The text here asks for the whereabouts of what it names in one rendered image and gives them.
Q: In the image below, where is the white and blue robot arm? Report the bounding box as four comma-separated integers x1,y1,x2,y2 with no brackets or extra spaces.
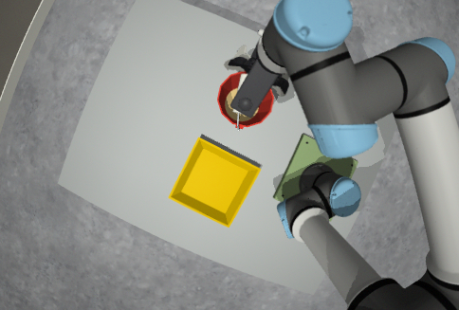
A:
257,0,459,310

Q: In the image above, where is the yellow square tray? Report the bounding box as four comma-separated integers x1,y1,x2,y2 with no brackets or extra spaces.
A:
168,137,260,228

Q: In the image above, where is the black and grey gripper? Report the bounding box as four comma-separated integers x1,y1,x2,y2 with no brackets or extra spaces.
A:
224,43,289,97

